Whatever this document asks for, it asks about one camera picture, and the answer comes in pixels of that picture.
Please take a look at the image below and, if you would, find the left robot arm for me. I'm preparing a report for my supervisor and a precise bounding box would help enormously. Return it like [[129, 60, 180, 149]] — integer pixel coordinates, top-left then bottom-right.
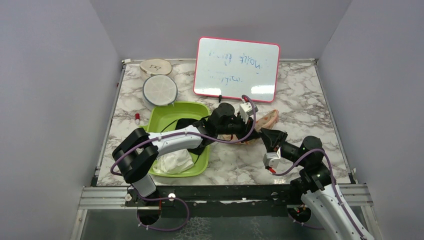
[[110, 102, 259, 206]]

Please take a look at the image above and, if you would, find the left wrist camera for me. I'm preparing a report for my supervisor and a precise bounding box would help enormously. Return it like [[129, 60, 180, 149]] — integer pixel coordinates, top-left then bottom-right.
[[239, 102, 258, 123]]

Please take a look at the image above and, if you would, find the small red white marker cap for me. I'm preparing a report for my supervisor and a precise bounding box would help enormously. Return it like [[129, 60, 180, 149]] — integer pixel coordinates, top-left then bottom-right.
[[135, 113, 140, 126]]

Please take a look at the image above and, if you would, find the round wooden slice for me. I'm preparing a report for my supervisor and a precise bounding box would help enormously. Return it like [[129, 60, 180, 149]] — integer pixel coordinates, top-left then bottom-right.
[[139, 58, 173, 80]]

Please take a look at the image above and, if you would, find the round white mesh laundry bag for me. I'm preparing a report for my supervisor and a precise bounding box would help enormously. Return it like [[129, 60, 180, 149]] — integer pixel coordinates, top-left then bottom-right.
[[142, 74, 178, 107]]

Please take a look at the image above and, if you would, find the floral mesh laundry bag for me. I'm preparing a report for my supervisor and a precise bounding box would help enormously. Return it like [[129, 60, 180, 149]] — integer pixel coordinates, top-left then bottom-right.
[[220, 109, 279, 145]]

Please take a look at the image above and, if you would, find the white bra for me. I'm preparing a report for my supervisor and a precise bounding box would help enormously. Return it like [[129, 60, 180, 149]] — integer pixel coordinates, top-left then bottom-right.
[[152, 149, 194, 175]]

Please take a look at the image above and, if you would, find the pink framed whiteboard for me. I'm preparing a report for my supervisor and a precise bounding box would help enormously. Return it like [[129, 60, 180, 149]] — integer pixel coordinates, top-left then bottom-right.
[[193, 36, 280, 103]]

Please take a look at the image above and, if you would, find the black front rail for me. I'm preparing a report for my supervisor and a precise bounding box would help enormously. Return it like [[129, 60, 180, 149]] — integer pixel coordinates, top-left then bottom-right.
[[124, 184, 312, 222]]

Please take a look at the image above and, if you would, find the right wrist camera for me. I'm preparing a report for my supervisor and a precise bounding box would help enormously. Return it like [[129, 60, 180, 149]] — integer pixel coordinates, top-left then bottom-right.
[[262, 147, 282, 174]]

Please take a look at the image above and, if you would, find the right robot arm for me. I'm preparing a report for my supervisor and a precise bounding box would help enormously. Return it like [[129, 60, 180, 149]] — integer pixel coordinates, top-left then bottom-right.
[[259, 128, 374, 240]]

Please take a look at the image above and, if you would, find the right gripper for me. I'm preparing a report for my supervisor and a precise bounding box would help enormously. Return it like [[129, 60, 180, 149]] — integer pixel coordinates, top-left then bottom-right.
[[260, 127, 308, 167]]

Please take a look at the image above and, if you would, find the black bra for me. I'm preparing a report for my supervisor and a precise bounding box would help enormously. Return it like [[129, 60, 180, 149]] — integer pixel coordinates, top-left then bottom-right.
[[160, 118, 206, 156]]

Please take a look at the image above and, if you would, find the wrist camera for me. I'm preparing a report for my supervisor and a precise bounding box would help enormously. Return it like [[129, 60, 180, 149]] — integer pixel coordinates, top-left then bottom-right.
[[239, 102, 258, 123], [262, 147, 282, 174]]

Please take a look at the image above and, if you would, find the green plastic tray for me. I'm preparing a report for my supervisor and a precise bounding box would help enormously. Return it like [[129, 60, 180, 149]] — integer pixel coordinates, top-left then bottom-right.
[[146, 101, 210, 178]]

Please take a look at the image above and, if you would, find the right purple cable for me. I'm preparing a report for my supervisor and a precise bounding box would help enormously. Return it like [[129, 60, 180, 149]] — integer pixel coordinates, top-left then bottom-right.
[[271, 148, 369, 240]]

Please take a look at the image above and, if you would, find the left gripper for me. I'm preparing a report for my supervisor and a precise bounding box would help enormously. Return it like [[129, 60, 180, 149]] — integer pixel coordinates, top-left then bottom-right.
[[217, 112, 260, 144]]

